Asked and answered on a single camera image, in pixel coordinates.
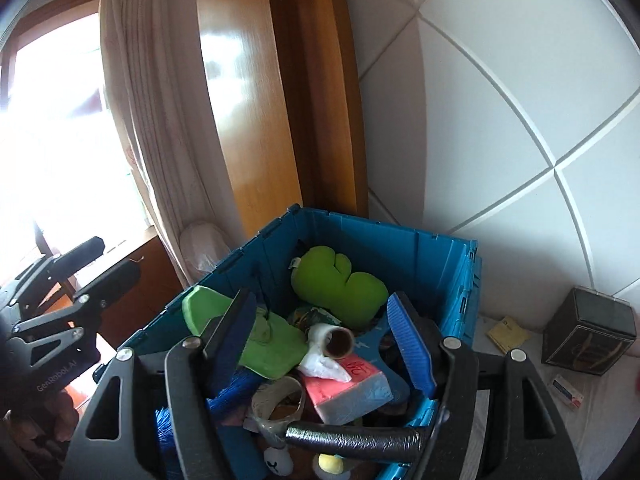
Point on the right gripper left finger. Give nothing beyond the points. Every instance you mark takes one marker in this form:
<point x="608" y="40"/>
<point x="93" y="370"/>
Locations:
<point x="118" y="439"/>

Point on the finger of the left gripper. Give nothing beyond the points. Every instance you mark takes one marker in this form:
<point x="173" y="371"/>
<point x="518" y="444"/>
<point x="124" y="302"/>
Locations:
<point x="100" y="292"/>
<point x="34" y="283"/>

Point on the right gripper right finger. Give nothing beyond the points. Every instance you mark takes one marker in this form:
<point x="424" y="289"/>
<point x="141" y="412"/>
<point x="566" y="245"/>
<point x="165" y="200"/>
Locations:
<point x="494" y="417"/>

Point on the pink white tissue pack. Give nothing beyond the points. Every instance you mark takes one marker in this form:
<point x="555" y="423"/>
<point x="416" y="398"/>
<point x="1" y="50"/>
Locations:
<point x="339" y="403"/>

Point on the white paper roll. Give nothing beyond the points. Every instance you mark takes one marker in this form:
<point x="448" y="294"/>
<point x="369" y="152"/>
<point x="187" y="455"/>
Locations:
<point x="333" y="341"/>

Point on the green cloth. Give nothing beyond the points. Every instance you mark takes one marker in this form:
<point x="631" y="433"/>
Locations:
<point x="273" y="348"/>

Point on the yellow sticky note pad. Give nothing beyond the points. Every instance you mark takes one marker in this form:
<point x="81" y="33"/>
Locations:
<point x="507" y="335"/>

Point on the white red toothpaste box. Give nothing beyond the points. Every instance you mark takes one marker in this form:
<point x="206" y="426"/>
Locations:
<point x="566" y="392"/>

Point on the yellow pompom toy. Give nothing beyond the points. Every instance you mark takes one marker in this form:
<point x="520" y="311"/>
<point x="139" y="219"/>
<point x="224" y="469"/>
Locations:
<point x="330" y="467"/>

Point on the clear tape roll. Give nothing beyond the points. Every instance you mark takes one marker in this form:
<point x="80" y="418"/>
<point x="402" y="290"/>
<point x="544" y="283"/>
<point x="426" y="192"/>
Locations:
<point x="276" y="405"/>

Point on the green plush toy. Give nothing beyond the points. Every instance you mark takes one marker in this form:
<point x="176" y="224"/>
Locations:
<point x="325" y="279"/>

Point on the cream window curtain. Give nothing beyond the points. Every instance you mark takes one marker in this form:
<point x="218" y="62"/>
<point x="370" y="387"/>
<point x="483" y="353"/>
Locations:
<point x="156" y="90"/>

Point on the black gift box gold handle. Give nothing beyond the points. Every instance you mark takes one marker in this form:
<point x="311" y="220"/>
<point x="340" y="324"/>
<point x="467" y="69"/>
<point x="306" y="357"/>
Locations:
<point x="588" y="333"/>

